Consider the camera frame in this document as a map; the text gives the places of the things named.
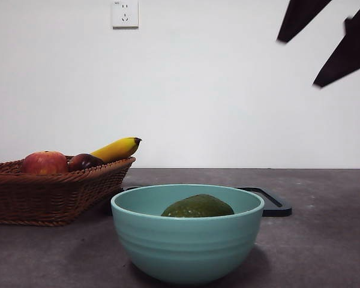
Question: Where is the white wall socket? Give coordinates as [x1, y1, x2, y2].
[112, 0, 139, 30]

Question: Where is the brown wicker basket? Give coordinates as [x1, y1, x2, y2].
[0, 155, 136, 227]

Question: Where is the dark red plum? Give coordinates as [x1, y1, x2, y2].
[67, 153, 105, 172]

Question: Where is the teal ceramic bowl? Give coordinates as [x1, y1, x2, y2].
[110, 184, 265, 286]

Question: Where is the black rectangular tray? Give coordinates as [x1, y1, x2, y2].
[100, 186, 292, 218]

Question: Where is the yellow banana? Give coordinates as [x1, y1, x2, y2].
[89, 137, 142, 164]

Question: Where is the red apple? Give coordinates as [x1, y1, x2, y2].
[20, 151, 69, 176]

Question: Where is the green avocado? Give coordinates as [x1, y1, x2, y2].
[161, 193, 235, 218]

